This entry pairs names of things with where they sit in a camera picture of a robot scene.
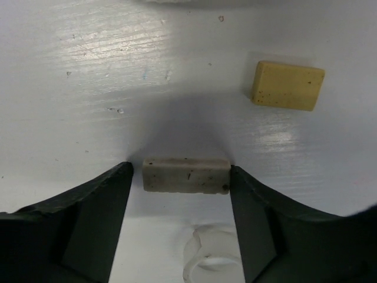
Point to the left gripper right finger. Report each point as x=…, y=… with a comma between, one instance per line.
x=282, y=240

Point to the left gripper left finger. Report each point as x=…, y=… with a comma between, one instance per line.
x=71, y=237

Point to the grey eraser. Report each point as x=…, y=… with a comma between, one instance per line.
x=186, y=175

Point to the tan eraser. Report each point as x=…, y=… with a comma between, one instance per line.
x=286, y=86

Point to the clear tape roll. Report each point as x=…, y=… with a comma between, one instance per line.
x=212, y=254

